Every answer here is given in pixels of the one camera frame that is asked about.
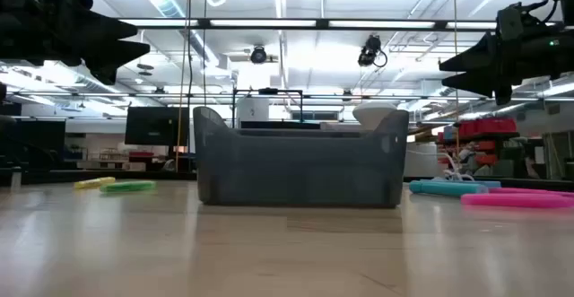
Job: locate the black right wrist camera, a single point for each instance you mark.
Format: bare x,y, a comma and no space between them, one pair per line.
510,23

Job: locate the small grey post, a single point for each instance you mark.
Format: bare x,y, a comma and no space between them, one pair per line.
16,178

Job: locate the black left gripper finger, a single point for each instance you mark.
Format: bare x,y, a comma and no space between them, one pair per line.
119,55
114,30

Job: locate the black overhead rig bar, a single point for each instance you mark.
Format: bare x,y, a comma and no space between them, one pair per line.
321,24

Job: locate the long black light rail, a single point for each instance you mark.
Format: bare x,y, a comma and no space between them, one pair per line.
134,95

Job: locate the black storage shelf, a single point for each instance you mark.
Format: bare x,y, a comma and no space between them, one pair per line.
493,134

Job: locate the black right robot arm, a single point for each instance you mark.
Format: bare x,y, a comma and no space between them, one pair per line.
560,59

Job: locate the large red storage bin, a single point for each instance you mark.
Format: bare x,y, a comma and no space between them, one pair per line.
498,125

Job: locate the small red storage bin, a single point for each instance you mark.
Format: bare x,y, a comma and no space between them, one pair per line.
467,128

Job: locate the dark translucent plastic bin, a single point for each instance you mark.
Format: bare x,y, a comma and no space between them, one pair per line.
296,171

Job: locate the large black panel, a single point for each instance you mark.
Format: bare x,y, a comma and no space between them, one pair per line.
40,140

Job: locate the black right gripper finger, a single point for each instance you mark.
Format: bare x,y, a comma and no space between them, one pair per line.
480,57
475,84

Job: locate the white bucket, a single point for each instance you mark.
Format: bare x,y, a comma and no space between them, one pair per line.
421,162

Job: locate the green marker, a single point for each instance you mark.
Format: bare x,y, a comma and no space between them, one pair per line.
127,186

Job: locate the black overhead camera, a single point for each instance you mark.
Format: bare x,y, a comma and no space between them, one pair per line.
258,55

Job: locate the black computer monitor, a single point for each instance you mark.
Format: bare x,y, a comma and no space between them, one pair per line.
154,126

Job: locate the blue marker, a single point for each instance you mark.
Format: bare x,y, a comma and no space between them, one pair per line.
493,183
444,189

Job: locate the black cabinet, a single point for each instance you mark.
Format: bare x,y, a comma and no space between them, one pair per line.
278,125

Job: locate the yellow marker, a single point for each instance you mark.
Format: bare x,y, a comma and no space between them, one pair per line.
94,182

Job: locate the white cylindrical container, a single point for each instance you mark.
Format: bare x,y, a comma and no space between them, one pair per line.
253,108

